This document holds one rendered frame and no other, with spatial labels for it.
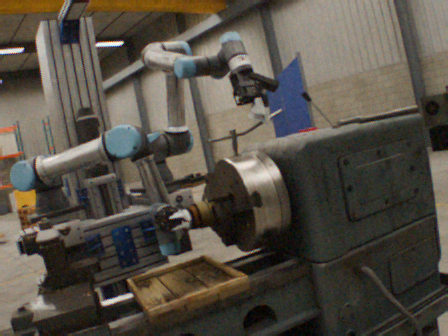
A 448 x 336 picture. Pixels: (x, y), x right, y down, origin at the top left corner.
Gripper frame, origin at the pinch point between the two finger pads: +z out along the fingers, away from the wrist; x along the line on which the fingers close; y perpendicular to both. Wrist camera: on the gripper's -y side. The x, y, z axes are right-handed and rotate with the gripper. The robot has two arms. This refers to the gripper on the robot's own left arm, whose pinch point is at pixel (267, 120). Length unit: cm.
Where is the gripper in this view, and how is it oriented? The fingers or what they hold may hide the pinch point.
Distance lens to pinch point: 138.1
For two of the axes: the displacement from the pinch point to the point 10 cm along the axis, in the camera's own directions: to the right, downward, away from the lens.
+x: 3.4, -3.5, -8.7
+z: 3.4, 9.1, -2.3
